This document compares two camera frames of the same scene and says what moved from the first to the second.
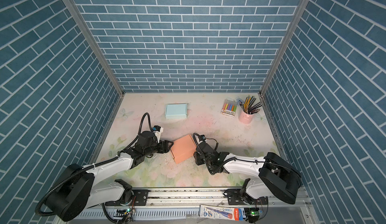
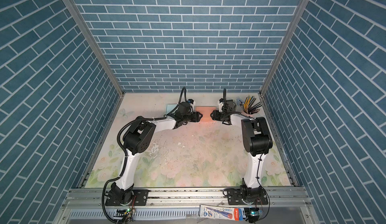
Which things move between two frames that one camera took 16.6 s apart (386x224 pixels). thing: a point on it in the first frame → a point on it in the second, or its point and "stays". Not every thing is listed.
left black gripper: x=166 y=149 → x=196 y=116
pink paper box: x=183 y=148 → x=206 y=111
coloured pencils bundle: x=249 y=106 stays
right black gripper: x=197 y=158 → x=215 y=116
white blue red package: x=233 y=213 stays
